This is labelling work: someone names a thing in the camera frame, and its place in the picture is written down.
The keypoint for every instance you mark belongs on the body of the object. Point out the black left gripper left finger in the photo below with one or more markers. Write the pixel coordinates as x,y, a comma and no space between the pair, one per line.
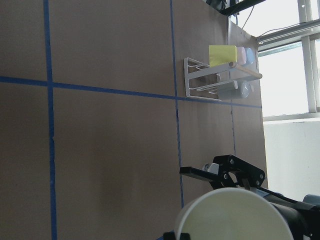
169,236

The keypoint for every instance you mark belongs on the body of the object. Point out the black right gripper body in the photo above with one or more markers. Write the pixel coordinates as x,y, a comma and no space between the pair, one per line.
303,217

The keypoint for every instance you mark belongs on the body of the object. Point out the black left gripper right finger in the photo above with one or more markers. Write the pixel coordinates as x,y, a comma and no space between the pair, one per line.
184,236

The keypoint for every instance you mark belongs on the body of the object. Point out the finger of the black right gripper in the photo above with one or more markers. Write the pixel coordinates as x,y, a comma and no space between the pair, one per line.
199,174

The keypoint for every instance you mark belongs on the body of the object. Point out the cream white cup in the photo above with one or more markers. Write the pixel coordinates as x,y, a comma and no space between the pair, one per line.
231,214

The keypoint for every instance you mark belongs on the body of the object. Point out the grey cup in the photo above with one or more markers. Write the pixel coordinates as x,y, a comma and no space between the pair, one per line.
229,92

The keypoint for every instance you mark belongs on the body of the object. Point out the yellow cup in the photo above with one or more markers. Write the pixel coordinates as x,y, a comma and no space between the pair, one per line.
222,54

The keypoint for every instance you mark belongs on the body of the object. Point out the pink cup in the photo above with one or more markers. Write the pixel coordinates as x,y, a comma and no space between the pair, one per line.
241,55

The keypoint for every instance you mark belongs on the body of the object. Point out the light blue cup front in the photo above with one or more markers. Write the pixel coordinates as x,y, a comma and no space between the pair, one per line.
250,56

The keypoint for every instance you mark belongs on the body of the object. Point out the wooden rack dowel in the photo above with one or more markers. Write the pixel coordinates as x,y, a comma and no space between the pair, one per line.
235,65

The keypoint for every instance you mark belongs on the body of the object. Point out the white wire cup rack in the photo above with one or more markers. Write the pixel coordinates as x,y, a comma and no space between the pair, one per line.
202,81

